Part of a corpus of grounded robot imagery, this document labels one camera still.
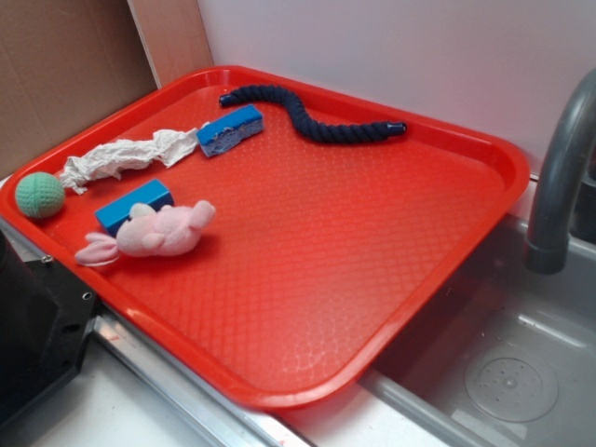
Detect grey plastic sink basin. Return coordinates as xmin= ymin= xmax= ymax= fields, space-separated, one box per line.
xmin=361 ymin=217 xmax=595 ymax=446

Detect pink plush toy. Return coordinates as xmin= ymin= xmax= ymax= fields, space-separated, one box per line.
xmin=74 ymin=200 xmax=216 ymax=266

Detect green textured ball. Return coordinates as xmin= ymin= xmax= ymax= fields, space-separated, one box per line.
xmin=15 ymin=172 xmax=65 ymax=219

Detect blue rectangular block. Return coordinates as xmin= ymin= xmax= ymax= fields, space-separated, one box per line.
xmin=94 ymin=180 xmax=174 ymax=237

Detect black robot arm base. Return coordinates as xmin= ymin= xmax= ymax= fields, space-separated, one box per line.
xmin=1 ymin=236 xmax=99 ymax=428

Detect brown cardboard panel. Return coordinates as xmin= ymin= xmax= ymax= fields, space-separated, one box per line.
xmin=1 ymin=1 xmax=156 ymax=177

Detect dark blue twisted rope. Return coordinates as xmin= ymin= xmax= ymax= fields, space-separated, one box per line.
xmin=219 ymin=84 xmax=408 ymax=144

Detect blue sponge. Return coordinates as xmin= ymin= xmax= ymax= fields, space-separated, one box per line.
xmin=196 ymin=105 xmax=264 ymax=157

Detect red plastic tray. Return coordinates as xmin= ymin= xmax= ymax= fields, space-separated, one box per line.
xmin=1 ymin=67 xmax=530 ymax=410

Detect crumpled white paper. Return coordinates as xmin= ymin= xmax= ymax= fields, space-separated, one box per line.
xmin=58 ymin=128 xmax=198 ymax=195

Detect grey sink faucet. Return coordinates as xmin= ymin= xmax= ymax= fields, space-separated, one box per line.
xmin=524 ymin=71 xmax=595 ymax=275

